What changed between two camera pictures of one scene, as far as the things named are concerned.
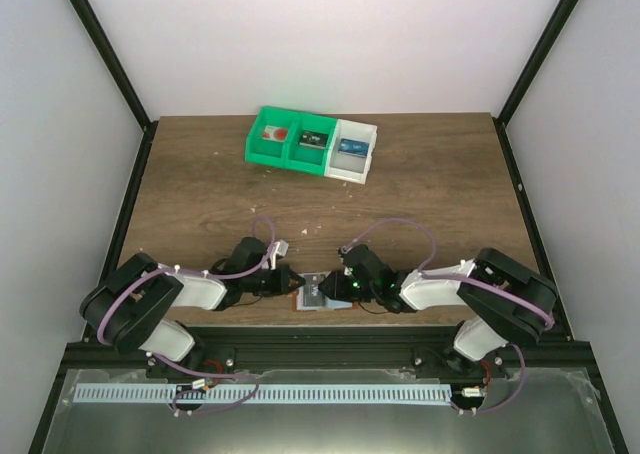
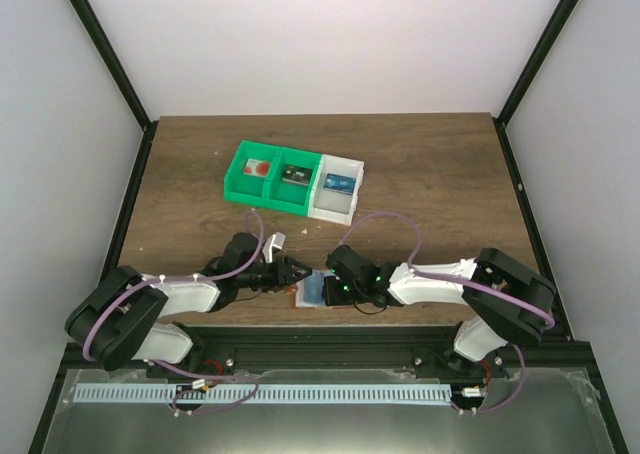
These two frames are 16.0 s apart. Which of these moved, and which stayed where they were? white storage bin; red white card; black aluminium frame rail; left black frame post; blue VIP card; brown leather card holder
Moved: blue VIP card; white storage bin; red white card
Stayed: brown leather card holder; black aluminium frame rail; left black frame post
